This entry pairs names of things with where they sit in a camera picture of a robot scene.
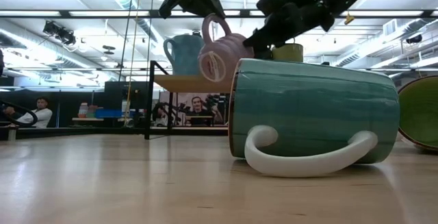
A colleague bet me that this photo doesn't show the black ceiling spotlight row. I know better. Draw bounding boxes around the black ceiling spotlight row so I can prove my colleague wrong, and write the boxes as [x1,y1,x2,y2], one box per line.
[42,21,77,47]

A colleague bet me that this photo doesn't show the ribbed lilac mug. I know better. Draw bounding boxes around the ribbed lilac mug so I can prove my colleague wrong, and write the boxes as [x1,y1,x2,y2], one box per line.
[197,13,256,84]

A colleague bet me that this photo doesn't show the wooden shelf black frame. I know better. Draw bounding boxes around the wooden shelf black frame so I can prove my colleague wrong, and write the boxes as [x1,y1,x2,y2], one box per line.
[145,60,237,140]

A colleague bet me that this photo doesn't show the black overhead beam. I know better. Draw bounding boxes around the black overhead beam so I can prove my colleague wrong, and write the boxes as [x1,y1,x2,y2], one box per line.
[0,9,438,18]

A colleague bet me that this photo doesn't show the teal mug white handle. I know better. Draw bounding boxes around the teal mug white handle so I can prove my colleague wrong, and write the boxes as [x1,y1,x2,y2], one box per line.
[228,58,400,178]

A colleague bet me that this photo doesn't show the stacked coloured containers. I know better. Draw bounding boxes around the stacked coloured containers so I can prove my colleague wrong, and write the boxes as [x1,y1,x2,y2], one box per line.
[77,102,99,119]

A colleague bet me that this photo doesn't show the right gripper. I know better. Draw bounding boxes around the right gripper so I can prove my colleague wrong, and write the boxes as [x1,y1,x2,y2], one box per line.
[242,0,337,52]

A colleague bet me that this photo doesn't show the white air vent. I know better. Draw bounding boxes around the white air vent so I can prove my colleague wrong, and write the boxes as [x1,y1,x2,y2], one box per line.
[383,18,398,37]

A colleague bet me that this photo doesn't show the blue bin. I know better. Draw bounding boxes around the blue bin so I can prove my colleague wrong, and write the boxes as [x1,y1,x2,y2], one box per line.
[94,109,124,119]

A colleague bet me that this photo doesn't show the light blue faceted mug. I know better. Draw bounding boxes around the light blue faceted mug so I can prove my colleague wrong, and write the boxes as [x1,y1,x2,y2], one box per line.
[162,34,205,77]

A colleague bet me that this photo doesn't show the olive mug white inside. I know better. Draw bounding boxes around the olive mug white inside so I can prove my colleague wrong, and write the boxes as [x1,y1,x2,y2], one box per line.
[272,42,305,63]

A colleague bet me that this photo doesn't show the person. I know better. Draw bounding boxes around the person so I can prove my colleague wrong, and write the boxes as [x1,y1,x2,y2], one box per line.
[3,96,54,129]
[184,96,216,126]

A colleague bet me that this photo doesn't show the black curved tube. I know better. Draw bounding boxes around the black curved tube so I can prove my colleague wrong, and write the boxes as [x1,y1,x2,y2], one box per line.
[0,99,38,129]

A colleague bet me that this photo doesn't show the black hanging cable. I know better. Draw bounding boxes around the black hanging cable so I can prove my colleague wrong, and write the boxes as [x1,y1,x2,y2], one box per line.
[118,0,137,83]

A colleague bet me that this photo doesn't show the green mug white handle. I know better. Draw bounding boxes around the green mug white handle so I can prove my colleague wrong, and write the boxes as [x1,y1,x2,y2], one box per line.
[397,75,438,152]

